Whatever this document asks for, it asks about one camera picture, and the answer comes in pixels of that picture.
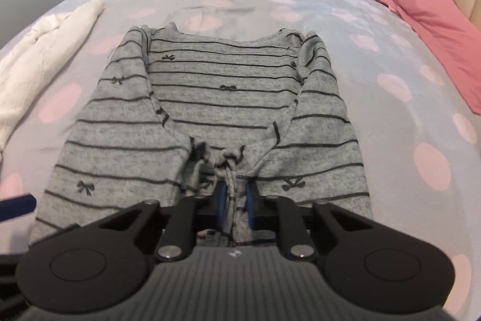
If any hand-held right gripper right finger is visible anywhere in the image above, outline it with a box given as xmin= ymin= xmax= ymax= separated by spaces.
xmin=246 ymin=183 xmax=376 ymax=263

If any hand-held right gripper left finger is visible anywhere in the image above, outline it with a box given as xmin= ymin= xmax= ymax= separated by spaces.
xmin=98 ymin=183 xmax=228 ymax=263

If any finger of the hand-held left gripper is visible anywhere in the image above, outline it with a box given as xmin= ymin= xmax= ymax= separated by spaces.
xmin=0 ymin=195 xmax=37 ymax=222

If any grey striped shirt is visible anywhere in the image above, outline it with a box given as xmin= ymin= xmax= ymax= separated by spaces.
xmin=29 ymin=22 xmax=373 ymax=250

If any white knitted cloth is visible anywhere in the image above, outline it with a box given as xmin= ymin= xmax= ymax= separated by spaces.
xmin=0 ymin=0 xmax=106 ymax=152

